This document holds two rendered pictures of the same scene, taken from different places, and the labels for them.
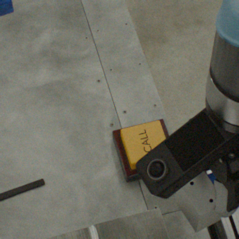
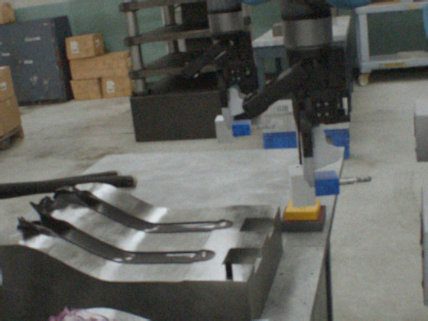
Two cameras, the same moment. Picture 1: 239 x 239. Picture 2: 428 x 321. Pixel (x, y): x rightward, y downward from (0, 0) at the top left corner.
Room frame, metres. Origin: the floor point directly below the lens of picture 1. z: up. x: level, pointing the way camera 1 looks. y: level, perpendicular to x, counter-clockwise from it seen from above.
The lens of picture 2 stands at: (-0.46, -0.44, 1.25)
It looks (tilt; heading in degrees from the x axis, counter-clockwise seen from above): 17 degrees down; 32
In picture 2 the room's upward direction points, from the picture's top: 7 degrees counter-clockwise
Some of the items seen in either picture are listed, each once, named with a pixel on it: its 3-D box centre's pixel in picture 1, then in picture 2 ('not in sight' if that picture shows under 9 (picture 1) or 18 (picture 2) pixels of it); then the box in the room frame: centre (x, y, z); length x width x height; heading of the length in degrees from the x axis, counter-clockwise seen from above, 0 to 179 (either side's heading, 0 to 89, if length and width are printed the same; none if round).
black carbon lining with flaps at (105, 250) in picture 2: not in sight; (115, 223); (0.17, 0.14, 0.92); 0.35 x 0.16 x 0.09; 105
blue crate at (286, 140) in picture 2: not in sight; (307, 137); (3.36, 1.11, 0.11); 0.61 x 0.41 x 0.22; 106
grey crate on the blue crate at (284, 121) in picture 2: not in sight; (306, 115); (3.36, 1.11, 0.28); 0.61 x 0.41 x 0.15; 106
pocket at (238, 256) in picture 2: not in sight; (242, 267); (0.18, -0.08, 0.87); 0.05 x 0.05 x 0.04; 15
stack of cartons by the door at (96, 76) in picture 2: not in sight; (102, 65); (5.36, 4.67, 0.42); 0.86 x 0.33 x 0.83; 106
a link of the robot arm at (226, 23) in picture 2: not in sight; (226, 23); (0.68, 0.19, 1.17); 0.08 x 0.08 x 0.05
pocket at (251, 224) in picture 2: not in sight; (257, 235); (0.28, -0.05, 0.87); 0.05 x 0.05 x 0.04; 15
